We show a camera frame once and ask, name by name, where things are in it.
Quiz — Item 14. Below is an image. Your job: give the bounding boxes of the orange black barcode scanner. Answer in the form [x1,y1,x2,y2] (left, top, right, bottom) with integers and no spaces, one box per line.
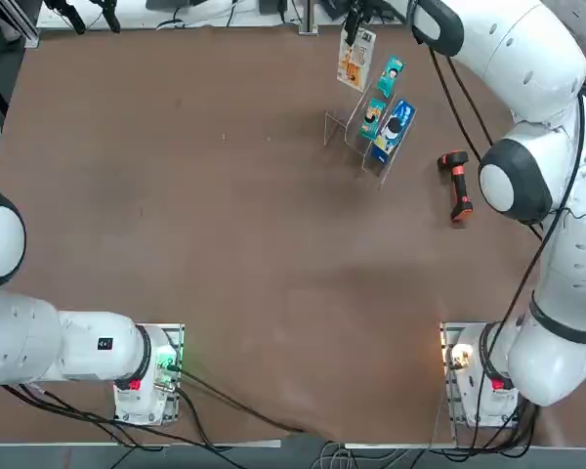
[437,149,475,224]

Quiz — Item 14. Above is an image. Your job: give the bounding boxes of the aluminium frame post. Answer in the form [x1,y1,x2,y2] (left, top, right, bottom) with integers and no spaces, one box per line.
[0,0,41,49]
[297,0,321,36]

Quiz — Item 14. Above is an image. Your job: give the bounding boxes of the teal snack packet red-dressed girl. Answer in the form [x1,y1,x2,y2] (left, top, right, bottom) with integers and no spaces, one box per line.
[374,56,406,98]

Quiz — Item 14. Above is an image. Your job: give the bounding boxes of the white yellow Franzzi cookie box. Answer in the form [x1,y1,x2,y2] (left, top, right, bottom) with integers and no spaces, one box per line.
[335,26,376,94]

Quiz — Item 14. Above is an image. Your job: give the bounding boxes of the blue Oreo cookie box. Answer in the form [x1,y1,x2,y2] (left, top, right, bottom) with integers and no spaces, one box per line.
[369,99,418,167]

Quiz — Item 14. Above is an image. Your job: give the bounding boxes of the teal snack packet yellow print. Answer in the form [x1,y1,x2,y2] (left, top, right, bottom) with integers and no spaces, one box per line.
[358,97,389,140]

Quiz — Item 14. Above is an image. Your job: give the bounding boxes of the clear acrylic stepped shelf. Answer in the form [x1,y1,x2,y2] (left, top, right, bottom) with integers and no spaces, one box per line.
[323,72,416,190]

